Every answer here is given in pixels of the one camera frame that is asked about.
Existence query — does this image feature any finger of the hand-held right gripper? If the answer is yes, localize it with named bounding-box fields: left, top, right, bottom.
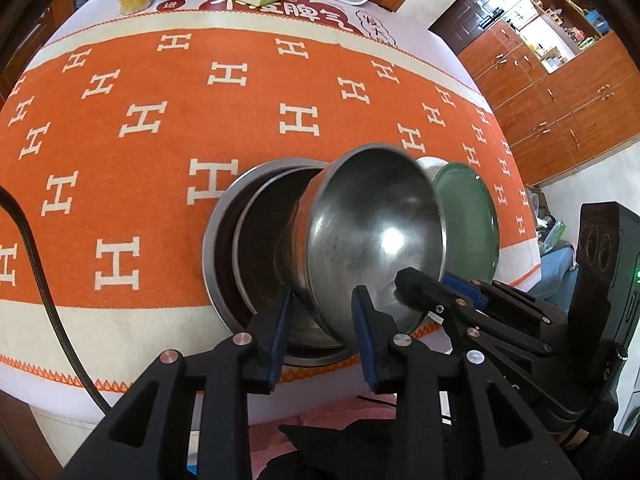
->
left=442, top=272, right=568, bottom=343
left=395, top=267, right=551, bottom=358

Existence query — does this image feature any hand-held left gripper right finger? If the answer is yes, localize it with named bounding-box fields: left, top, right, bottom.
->
left=350, top=285, right=581, bottom=480

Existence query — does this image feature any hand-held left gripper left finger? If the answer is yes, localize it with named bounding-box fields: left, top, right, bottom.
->
left=60, top=285, right=296, bottom=480

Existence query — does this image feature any wide steel basin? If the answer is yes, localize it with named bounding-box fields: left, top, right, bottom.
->
left=201, top=158, right=361, bottom=368

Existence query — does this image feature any green plate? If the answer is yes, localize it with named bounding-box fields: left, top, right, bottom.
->
left=431, top=161, right=501, bottom=281

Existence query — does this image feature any pink steel bowl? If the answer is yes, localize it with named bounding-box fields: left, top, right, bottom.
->
left=234, top=166, right=351, bottom=346

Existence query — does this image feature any pink cloth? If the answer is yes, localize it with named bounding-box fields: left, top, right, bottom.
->
left=247, top=395, right=451, bottom=466

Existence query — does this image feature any green plastic packet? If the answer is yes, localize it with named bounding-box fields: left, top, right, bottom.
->
left=542, top=220, right=566, bottom=253

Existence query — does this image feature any dark cloth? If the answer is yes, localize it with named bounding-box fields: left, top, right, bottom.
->
left=260, top=422, right=401, bottom=480

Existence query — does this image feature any orange patterned cloth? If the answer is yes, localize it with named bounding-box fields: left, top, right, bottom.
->
left=0, top=7, right=543, bottom=393

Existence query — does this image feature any wooden cabinet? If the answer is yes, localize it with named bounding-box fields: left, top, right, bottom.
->
left=457, top=20, right=640, bottom=188

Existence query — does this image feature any shelf of small items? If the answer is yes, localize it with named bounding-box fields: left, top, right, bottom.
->
left=525, top=0, right=613, bottom=76

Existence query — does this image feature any dark wooden door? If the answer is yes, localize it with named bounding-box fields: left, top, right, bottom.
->
left=430, top=0, right=526, bottom=58

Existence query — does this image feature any black cable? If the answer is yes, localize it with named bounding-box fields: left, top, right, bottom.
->
left=0, top=185, right=113, bottom=416

